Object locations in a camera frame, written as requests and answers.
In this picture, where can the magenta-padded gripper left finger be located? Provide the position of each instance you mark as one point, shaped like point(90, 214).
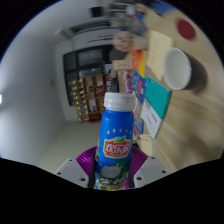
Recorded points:
point(85, 163)

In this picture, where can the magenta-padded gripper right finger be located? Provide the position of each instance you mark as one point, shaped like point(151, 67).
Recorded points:
point(141, 163)

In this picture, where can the blue drink bottle white cap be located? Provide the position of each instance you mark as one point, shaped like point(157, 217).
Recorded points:
point(115, 140)

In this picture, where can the beige paper sheet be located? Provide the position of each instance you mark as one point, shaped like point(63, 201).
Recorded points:
point(146, 145)

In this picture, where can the blue red printed booklet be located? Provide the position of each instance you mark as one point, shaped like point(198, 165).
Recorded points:
point(138, 128)

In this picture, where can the teal book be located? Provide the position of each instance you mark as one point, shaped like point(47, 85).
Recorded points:
point(157, 96)

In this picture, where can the blue printed book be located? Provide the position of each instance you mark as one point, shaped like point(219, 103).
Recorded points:
point(137, 86)

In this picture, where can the orange yellow book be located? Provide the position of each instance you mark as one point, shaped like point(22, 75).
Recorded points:
point(139, 63)

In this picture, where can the standing wooden card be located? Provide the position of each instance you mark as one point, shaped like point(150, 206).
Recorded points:
point(122, 65)

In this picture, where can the black mug white inside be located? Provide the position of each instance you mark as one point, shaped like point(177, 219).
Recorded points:
point(180, 68)

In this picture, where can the beige paper envelope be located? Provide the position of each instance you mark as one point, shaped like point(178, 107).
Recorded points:
point(159, 48)

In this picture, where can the pink flower pot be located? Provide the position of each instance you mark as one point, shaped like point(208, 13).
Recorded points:
point(125, 40)

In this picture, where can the black computer monitor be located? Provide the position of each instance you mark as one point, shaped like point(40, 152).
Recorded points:
point(95, 11)

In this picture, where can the white wall air conditioner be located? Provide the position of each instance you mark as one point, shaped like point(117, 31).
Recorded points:
point(88, 28)

